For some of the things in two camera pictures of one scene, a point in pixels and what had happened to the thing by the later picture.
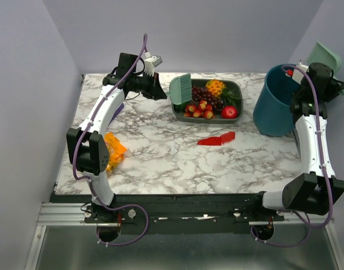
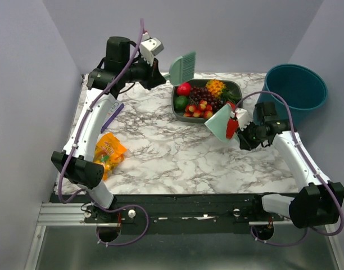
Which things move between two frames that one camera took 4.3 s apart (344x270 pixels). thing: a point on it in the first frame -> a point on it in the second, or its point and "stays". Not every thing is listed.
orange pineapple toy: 216,86 stays
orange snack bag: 116,152 stays
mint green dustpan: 320,54 -> 217,124
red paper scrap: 217,140 -> 232,125
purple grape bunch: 217,104 stays
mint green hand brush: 180,93 -> 181,70
